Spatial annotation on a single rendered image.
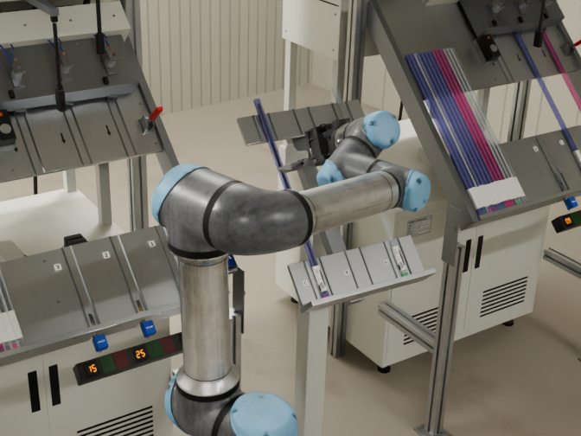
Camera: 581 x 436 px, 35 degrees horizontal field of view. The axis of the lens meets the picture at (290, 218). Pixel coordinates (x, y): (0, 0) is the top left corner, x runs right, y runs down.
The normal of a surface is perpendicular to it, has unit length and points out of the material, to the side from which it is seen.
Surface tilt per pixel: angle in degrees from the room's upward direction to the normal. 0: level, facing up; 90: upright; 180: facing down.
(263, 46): 90
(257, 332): 0
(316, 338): 90
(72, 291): 43
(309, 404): 90
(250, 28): 90
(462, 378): 0
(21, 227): 0
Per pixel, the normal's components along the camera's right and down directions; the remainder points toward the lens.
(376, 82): -0.76, 0.25
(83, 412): 0.55, 0.37
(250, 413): 0.13, -0.86
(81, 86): 0.40, -0.41
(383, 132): 0.44, -0.11
